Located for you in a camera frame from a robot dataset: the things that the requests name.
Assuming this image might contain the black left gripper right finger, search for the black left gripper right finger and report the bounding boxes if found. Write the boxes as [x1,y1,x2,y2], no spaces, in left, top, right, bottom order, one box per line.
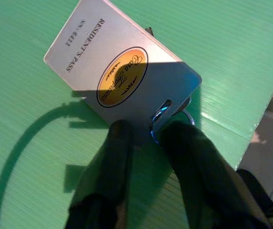
[159,121,273,229]

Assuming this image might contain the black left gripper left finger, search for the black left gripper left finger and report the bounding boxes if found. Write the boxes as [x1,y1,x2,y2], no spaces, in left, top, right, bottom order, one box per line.
[64,119,135,229]

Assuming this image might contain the blue metal key ring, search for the blue metal key ring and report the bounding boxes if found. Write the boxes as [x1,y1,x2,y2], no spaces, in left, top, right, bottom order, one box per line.
[149,106,195,146]

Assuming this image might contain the silver resident's pass card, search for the silver resident's pass card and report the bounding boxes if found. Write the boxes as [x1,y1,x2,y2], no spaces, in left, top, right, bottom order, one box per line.
[43,0,202,146]

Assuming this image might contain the green corrugated plastic board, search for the green corrugated plastic board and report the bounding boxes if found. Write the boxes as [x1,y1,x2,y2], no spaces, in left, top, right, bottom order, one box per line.
[0,0,273,229]

